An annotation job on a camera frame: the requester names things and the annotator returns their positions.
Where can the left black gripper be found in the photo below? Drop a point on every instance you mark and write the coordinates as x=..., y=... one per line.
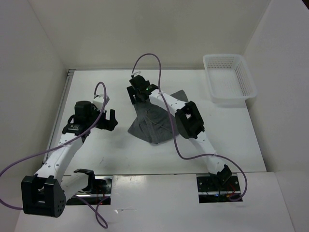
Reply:
x=108, y=124

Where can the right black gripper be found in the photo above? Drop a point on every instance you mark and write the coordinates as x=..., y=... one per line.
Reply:
x=131, y=92

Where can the grey shorts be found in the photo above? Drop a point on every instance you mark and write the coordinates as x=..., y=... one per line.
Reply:
x=152, y=123

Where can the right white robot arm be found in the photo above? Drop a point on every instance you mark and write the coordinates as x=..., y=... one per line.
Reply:
x=190, y=126

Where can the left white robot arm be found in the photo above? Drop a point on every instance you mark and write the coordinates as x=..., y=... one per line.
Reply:
x=45, y=193

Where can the white plastic basket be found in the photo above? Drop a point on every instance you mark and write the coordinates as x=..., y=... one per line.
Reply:
x=229, y=78

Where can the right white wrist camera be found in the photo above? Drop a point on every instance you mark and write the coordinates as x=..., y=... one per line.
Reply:
x=135, y=74

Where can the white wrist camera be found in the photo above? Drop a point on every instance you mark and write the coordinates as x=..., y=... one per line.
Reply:
x=100, y=101
x=135, y=74

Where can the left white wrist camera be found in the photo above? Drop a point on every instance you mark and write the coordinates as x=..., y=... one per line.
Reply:
x=100, y=101

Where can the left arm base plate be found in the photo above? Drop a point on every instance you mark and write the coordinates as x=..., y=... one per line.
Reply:
x=102, y=190

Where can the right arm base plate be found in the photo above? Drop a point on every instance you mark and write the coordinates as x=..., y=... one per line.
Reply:
x=208, y=192

